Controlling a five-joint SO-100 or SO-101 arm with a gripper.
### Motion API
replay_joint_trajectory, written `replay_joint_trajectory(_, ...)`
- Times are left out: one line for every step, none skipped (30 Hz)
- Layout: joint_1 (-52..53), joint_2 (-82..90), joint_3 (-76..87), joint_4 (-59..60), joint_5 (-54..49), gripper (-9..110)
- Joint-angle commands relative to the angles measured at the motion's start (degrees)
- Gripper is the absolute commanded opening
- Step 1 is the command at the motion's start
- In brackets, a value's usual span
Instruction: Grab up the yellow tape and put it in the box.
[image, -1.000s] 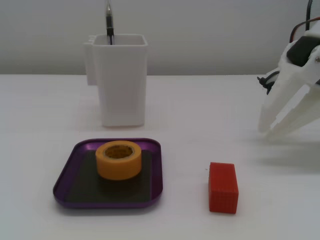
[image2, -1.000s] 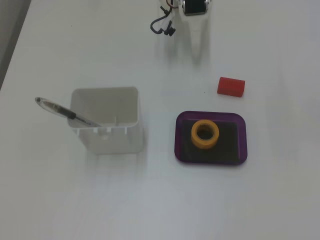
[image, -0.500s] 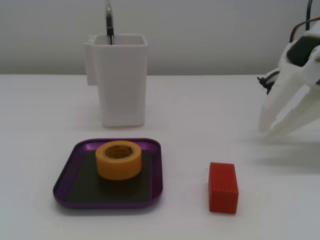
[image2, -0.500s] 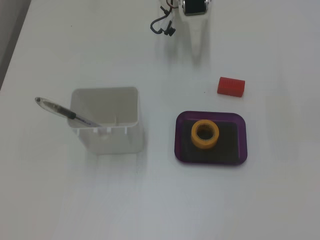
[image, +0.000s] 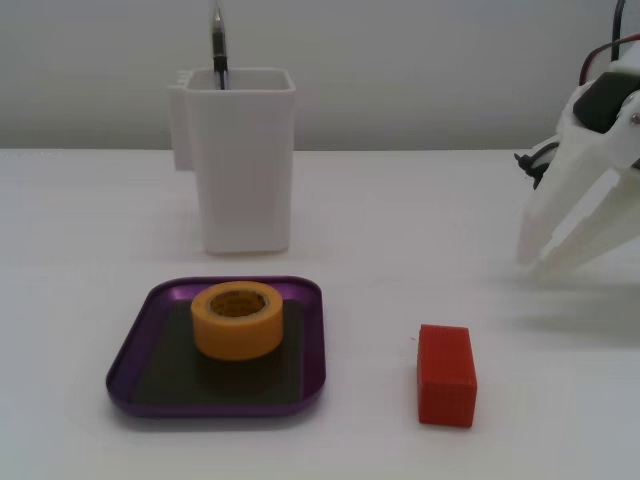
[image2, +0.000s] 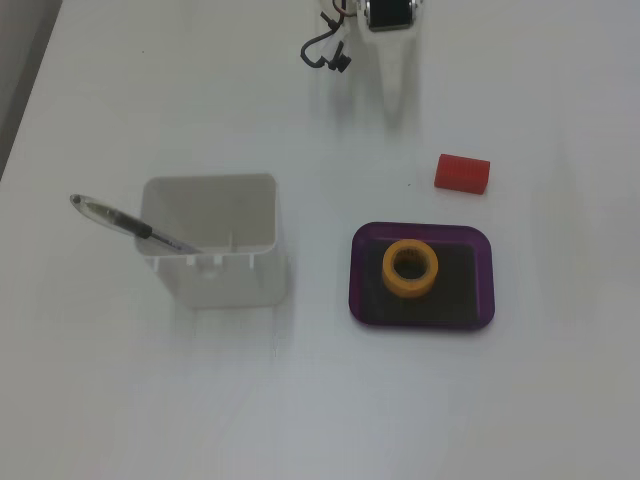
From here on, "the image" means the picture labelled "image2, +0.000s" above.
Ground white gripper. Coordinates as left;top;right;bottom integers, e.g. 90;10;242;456
356;0;424;129

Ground yellow masking tape roll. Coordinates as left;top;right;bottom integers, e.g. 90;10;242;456
381;238;440;298

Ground red plastic block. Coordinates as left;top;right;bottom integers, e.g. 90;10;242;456
432;153;493;196

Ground purple metal tray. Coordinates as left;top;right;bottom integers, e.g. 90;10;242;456
347;220;498;332

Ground white plastic pen holder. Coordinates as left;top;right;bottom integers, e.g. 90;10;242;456
134;172;291;308

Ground black ballpoint pen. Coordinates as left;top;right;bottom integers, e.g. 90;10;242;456
68;192;204;254

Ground black cable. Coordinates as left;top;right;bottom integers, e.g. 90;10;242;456
299;10;353;75

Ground red and black wires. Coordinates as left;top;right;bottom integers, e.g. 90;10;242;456
323;0;353;22

